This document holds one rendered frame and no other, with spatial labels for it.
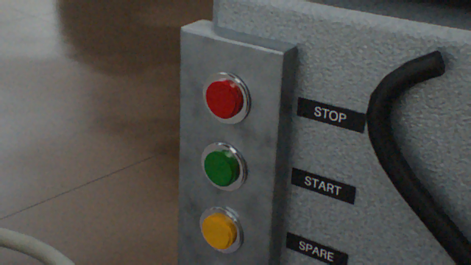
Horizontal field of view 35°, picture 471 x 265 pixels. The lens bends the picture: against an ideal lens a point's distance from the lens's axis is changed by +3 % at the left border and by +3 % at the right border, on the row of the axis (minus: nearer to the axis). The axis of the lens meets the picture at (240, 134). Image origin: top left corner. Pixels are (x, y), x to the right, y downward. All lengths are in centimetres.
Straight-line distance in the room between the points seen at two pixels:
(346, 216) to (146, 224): 272
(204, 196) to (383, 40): 17
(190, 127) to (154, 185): 298
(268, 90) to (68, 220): 282
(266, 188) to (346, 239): 6
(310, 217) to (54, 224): 277
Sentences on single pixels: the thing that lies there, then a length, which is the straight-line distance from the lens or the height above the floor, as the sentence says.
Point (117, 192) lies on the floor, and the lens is 343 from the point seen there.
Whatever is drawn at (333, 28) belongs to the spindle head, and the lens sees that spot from 44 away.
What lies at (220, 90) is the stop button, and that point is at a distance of 47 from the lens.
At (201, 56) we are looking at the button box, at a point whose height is 154.
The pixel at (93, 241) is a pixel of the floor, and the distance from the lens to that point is 309.
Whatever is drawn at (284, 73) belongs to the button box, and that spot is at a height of 154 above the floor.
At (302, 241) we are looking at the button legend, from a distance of 51.
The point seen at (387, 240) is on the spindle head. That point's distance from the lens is 48.
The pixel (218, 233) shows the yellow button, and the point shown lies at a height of 142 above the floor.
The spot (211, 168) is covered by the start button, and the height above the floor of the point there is 146.
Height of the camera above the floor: 169
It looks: 25 degrees down
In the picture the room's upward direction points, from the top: 3 degrees clockwise
